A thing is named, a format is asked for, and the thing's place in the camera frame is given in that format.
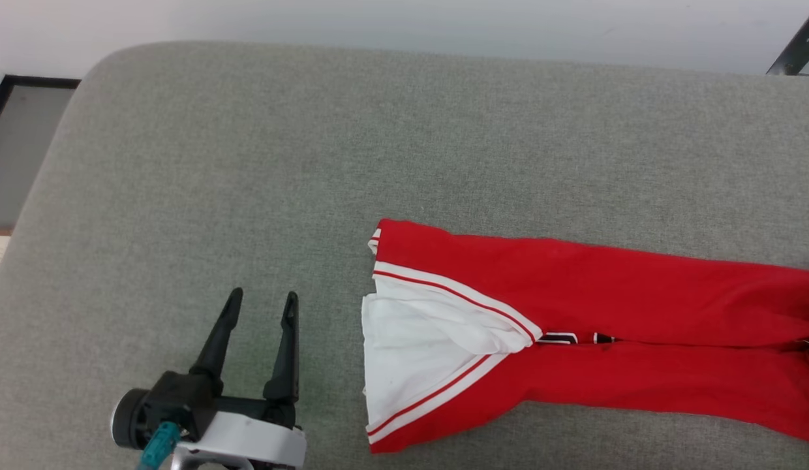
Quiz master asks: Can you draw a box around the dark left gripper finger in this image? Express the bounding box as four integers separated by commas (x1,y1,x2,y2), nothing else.
263,290,300,405
189,288,244,393

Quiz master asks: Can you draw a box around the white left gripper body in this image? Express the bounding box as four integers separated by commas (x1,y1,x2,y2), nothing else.
172,394,308,470

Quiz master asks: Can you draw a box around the red and white garment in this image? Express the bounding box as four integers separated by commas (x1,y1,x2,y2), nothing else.
361,219,809,455

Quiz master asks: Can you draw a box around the grey fabric sofa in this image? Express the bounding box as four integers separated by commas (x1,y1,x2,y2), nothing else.
0,40,809,470

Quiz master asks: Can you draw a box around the black framed grey panel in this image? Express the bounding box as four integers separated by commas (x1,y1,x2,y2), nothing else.
0,74,82,230

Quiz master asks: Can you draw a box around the teal camera cable connector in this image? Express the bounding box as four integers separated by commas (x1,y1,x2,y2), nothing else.
136,421,183,470

